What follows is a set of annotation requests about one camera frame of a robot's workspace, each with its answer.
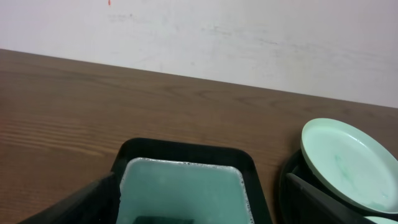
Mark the mint green plate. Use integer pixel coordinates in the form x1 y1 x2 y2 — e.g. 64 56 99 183
366 217 398 224
301 118 397 215

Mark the green yellow sponge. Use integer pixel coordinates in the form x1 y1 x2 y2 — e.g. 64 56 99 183
133 216 194 224

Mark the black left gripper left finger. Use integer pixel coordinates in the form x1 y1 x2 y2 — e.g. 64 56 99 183
20 172 121 224

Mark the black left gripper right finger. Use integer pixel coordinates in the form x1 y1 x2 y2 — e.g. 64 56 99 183
285 173 374 224

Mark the round black tray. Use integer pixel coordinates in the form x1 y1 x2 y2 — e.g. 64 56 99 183
278 151 397 224

